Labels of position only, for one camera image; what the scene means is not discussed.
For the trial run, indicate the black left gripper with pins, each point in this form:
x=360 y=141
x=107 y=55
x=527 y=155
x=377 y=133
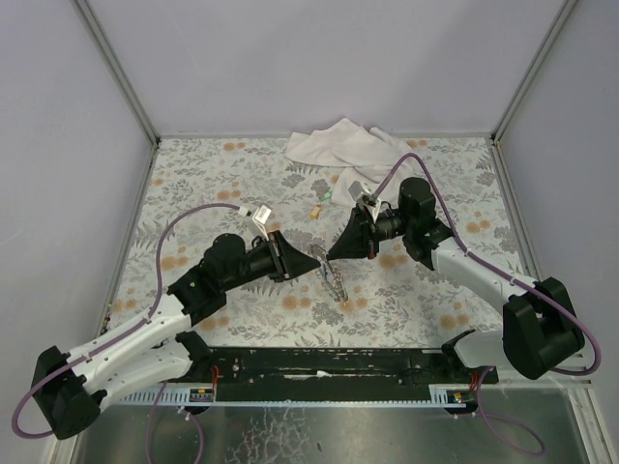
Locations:
x=280 y=256

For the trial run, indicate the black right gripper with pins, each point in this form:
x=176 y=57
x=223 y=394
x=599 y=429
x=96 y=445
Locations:
x=367 y=232

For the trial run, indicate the white disc with keyrings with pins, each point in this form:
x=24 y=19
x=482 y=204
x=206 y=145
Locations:
x=331 y=277

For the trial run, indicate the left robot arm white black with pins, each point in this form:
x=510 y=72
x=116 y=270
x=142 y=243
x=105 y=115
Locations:
x=71 y=389

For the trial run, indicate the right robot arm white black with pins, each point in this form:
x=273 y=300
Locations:
x=538 y=329

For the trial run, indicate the green tagged key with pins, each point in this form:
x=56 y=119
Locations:
x=326 y=196

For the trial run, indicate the white crumpled cloth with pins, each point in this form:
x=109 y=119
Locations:
x=364 y=156

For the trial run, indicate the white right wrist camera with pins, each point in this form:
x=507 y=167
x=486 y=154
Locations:
x=368 y=207

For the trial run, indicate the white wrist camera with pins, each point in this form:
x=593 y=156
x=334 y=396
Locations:
x=256 y=219
x=368 y=207

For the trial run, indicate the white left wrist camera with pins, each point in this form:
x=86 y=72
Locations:
x=256 y=219

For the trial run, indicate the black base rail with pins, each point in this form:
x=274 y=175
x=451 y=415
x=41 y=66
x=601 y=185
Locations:
x=346 y=367

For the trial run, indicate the white slotted cable duct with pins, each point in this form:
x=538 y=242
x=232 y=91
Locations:
x=304 y=395

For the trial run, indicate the grey left corner post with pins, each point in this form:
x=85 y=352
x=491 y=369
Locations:
x=94 y=28

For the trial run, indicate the grey aluminium corner post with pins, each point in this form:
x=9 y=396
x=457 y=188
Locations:
x=541 y=55

